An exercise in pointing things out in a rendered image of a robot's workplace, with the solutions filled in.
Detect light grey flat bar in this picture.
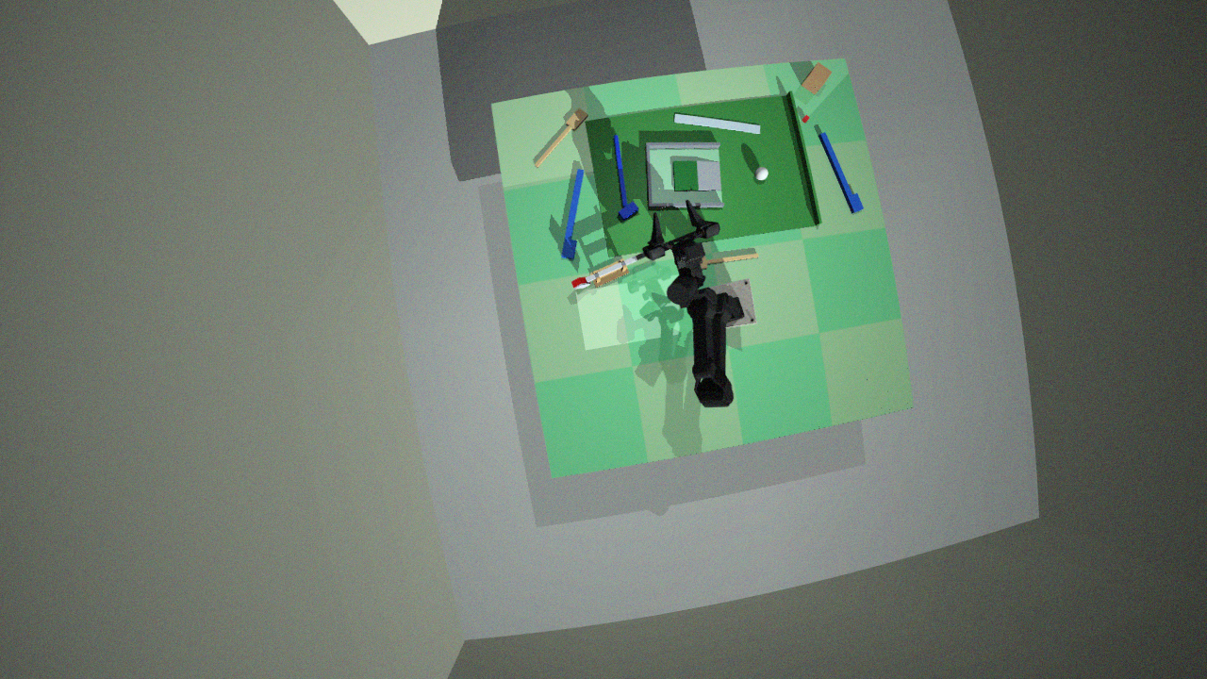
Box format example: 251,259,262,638
674,115,760,134

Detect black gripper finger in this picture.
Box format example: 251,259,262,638
648,212,665,247
686,200,711,228

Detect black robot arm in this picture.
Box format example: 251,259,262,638
667,242,745,406

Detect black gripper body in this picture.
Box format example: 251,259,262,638
643,222,721,273

